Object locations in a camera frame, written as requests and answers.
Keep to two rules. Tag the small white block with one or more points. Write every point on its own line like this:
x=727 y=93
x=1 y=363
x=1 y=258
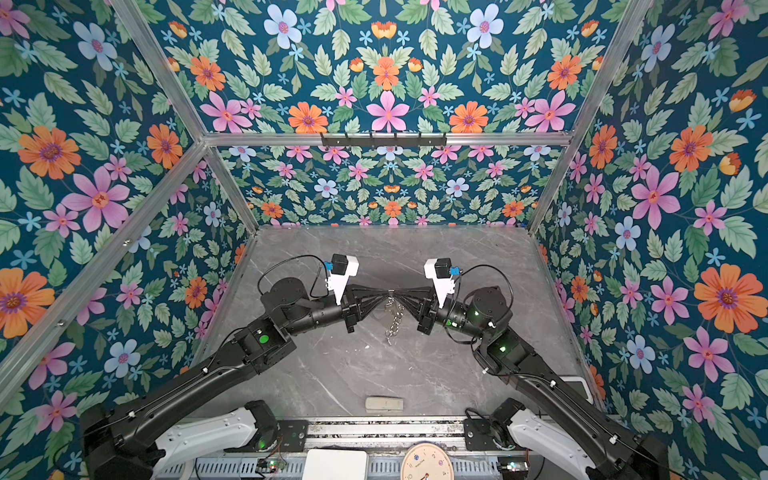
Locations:
x=384 y=404

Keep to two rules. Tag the aluminium front rail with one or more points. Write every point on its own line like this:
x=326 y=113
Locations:
x=399 y=433

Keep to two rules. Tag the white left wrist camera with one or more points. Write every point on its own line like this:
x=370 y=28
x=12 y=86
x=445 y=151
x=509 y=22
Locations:
x=339 y=270

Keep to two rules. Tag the silver keys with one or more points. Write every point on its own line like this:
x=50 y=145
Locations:
x=396 y=311

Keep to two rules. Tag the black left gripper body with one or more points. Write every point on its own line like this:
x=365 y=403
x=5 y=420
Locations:
x=349 y=310

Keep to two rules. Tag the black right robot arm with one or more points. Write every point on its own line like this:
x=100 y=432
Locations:
x=561 y=426

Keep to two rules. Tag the round analog clock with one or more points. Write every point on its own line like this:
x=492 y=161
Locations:
x=426 y=461

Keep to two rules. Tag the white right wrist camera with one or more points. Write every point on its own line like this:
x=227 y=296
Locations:
x=443 y=275

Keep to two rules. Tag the black hook rail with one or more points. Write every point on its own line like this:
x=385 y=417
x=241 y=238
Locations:
x=371 y=140

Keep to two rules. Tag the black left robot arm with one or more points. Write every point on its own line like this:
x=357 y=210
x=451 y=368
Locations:
x=143 y=437

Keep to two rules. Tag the white box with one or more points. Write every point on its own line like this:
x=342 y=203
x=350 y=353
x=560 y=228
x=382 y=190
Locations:
x=331 y=464

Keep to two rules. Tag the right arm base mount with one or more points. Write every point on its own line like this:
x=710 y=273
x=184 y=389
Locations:
x=514 y=427

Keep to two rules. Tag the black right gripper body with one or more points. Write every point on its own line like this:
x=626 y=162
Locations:
x=429 y=322

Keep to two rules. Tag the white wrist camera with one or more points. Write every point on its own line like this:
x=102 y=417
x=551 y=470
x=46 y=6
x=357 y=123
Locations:
x=339 y=270
x=443 y=275

